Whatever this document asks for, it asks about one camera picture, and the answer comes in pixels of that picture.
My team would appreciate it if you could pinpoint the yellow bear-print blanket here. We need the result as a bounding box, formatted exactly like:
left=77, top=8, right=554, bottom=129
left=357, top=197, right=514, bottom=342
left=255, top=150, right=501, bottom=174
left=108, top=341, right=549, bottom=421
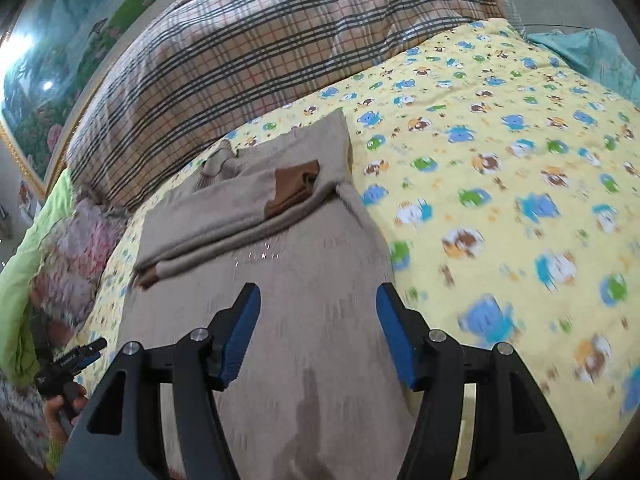
left=75, top=17, right=640, bottom=480

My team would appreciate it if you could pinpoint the light green blanket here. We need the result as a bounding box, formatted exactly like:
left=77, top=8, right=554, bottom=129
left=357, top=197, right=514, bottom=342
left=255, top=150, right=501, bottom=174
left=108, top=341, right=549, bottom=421
left=0, top=167, right=76, bottom=381

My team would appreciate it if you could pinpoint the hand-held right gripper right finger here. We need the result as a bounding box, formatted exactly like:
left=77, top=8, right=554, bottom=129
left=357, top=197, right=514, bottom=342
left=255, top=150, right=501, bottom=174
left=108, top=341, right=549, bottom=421
left=376, top=282, right=581, bottom=480

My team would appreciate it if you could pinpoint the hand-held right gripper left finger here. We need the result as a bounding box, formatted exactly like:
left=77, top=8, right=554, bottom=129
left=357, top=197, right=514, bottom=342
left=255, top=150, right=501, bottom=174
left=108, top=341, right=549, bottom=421
left=57, top=282, right=262, bottom=480

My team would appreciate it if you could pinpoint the person's left hand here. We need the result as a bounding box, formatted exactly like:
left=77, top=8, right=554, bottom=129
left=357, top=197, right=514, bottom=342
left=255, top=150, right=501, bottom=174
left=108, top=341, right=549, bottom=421
left=44, top=384, right=88, bottom=445

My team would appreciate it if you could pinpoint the dark floral bed sheet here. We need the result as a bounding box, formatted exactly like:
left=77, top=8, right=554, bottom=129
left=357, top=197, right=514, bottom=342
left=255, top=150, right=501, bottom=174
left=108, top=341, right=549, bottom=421
left=0, top=375, right=66, bottom=466

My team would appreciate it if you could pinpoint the beige knit sweater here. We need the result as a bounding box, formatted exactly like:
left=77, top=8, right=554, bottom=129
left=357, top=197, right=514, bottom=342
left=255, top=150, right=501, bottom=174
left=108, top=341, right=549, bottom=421
left=117, top=108, right=426, bottom=480

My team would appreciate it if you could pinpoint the plaid pillow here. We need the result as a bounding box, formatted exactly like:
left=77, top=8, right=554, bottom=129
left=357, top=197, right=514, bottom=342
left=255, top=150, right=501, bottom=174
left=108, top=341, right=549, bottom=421
left=65, top=0, right=506, bottom=211

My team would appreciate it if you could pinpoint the teal cloth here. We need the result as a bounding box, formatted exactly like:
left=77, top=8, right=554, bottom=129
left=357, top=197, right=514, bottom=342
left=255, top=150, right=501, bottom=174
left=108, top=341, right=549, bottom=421
left=525, top=27, right=640, bottom=111

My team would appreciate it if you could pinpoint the framed landscape painting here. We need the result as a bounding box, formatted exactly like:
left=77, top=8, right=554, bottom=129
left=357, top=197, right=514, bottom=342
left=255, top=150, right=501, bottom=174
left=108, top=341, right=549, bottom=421
left=0, top=0, right=201, bottom=201

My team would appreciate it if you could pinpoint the floral ruffled pillow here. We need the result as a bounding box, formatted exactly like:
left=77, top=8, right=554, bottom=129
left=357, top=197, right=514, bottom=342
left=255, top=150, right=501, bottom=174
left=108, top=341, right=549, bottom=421
left=30, top=185, right=131, bottom=351

